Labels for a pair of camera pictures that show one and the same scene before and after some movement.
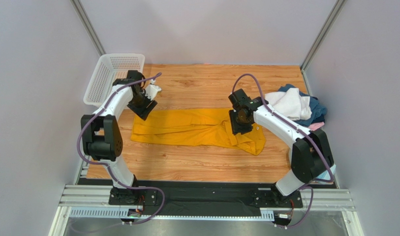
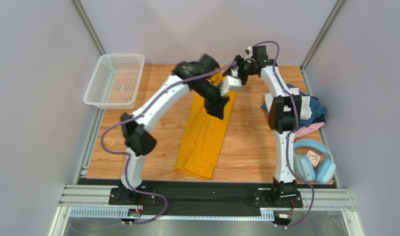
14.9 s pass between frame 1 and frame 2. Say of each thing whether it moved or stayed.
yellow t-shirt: moved
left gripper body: moved
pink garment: stayed
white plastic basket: stayed
